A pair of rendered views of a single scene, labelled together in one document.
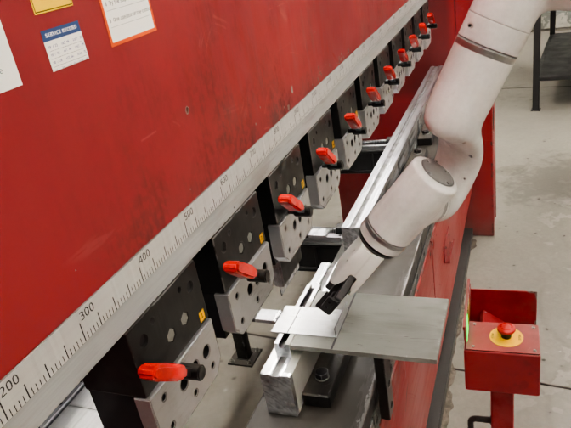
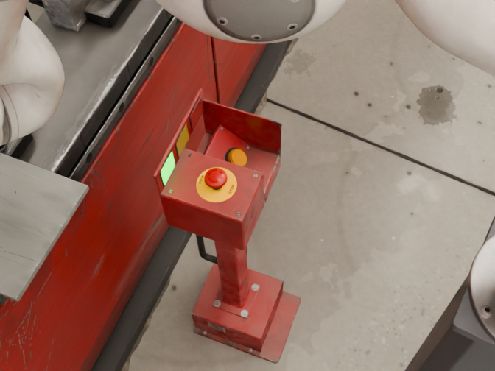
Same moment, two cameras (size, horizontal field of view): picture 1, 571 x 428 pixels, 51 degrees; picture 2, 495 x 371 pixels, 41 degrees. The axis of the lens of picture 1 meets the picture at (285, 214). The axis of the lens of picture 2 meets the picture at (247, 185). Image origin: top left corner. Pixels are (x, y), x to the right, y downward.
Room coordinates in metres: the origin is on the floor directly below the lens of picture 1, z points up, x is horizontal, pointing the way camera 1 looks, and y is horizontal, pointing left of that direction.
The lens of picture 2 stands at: (0.48, -0.51, 1.78)
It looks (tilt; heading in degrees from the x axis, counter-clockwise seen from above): 59 degrees down; 1
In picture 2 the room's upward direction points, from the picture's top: 3 degrees counter-clockwise
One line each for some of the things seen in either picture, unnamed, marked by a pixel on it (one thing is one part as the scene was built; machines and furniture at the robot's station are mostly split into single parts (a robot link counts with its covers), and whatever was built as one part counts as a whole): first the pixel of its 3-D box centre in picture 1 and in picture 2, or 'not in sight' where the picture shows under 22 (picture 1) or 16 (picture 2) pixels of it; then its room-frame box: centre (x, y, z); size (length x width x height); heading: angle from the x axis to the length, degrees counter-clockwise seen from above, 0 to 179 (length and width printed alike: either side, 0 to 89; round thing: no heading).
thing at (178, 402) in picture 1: (151, 349); not in sight; (0.60, 0.19, 1.26); 0.15 x 0.09 x 0.17; 156
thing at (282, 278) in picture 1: (286, 259); not in sight; (0.98, 0.01, 1.13); 0.10 x 0.02 x 0.10; 156
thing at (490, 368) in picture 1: (501, 334); (222, 171); (1.12, -0.45, 0.75); 0.20 x 0.16 x 0.18; 157
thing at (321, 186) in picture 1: (307, 160); not in sight; (1.14, -0.06, 1.26); 0.15 x 0.09 x 0.17; 156
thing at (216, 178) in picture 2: (505, 332); (216, 181); (1.08, -0.44, 0.79); 0.04 x 0.04 x 0.04
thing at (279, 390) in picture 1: (311, 329); not in sight; (1.03, -0.01, 0.92); 0.39 x 0.06 x 0.10; 156
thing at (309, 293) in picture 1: (300, 318); not in sight; (0.99, 0.01, 0.99); 0.20 x 0.03 x 0.03; 156
